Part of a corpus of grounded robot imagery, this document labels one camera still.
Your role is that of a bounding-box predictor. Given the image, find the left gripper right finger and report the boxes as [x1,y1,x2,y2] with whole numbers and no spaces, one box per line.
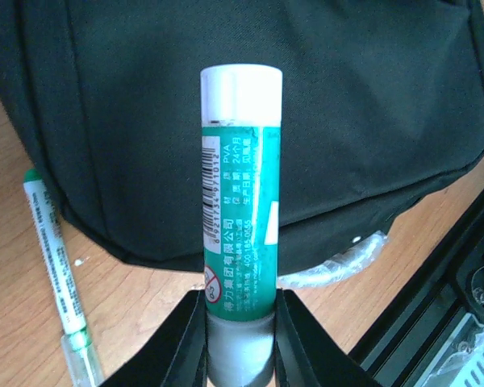
[274,289,380,387]

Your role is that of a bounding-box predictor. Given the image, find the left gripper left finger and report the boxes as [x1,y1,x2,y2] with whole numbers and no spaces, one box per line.
[102,290,207,387]

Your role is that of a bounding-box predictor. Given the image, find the green white marker pen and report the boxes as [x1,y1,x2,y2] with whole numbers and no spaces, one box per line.
[23,169,104,386]

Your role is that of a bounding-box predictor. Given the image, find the white green glue stick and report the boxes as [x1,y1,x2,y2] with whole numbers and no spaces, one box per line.
[200,64,283,386]

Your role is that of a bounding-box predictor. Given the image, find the black student backpack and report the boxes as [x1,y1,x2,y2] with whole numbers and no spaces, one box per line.
[0,1,484,275]

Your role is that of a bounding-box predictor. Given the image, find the light blue cable duct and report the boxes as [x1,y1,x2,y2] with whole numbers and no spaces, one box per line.
[403,312,484,386]

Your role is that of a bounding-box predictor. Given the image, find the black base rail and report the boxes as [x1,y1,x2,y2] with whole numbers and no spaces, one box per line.
[349,190,484,386]

